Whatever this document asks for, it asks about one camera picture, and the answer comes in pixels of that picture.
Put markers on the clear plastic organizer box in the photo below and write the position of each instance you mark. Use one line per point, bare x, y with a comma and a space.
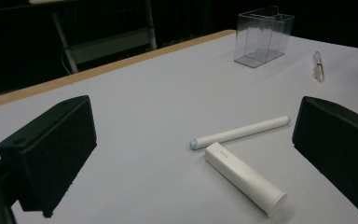
261, 40

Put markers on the thick white tube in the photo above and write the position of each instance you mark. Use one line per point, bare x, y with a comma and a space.
245, 179

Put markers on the slim white pen blue ends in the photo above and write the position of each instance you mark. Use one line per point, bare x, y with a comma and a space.
239, 132

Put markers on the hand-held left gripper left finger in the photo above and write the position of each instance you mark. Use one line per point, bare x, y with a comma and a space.
52, 149

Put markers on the white metal stand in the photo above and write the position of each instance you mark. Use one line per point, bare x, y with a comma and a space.
112, 45

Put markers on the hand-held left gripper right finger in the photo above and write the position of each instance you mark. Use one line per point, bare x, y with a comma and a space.
338, 149

